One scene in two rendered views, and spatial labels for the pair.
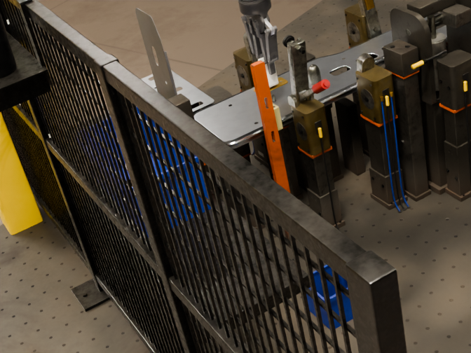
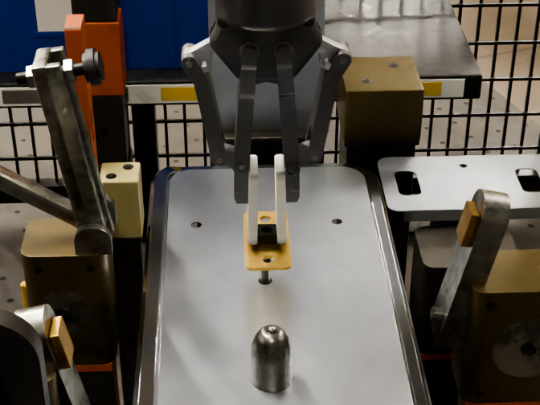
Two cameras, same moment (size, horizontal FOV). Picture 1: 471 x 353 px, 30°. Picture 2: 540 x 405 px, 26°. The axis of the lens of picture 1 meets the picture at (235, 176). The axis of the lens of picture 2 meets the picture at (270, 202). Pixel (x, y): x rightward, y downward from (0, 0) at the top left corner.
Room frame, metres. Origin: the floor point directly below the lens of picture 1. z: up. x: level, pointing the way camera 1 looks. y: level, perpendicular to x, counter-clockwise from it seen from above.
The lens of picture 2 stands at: (2.23, -0.90, 1.60)
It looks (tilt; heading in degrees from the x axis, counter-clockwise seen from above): 33 degrees down; 110
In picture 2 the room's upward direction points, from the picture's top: straight up
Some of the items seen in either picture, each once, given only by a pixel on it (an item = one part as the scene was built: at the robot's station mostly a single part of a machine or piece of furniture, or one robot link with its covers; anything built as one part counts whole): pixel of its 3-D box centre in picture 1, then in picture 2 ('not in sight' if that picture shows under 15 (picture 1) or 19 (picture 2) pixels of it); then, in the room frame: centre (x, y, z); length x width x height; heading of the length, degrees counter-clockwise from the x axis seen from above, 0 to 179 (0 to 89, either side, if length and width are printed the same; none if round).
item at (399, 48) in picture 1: (408, 122); not in sight; (1.84, -0.44, 0.91); 0.07 x 0.05 x 0.42; 23
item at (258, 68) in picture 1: (276, 157); (97, 263); (1.76, -0.10, 0.95); 0.03 x 0.01 x 0.50; 113
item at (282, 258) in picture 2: (270, 84); (266, 235); (1.95, -0.14, 1.05); 0.08 x 0.04 x 0.01; 113
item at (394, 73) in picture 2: not in sight; (372, 218); (1.96, 0.16, 0.88); 0.08 x 0.08 x 0.36; 23
